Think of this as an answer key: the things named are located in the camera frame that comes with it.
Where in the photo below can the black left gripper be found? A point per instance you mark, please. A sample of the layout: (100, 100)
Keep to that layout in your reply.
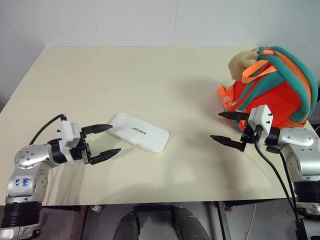
(80, 150)

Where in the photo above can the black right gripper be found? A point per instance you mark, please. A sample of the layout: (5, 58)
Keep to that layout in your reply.
(248, 136)

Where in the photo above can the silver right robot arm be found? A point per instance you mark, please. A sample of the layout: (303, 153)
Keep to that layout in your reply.
(300, 150)

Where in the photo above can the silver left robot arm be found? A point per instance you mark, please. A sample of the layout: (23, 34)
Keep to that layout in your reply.
(27, 160)

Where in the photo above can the white rectangular box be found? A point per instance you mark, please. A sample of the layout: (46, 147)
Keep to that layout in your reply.
(139, 133)

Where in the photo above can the orange and teal backpack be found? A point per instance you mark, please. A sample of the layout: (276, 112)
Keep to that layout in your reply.
(275, 82)

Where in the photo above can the tan plush toy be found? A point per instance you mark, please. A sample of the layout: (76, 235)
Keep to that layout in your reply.
(241, 63)

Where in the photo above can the black metal table leg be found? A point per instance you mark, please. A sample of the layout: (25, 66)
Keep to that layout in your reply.
(81, 221)
(223, 220)

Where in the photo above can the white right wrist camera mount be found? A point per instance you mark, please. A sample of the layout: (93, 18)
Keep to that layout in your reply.
(261, 118)

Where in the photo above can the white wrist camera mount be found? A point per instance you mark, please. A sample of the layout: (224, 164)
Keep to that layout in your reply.
(261, 118)
(68, 136)

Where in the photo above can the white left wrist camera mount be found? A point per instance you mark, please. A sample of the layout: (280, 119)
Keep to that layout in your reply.
(68, 136)

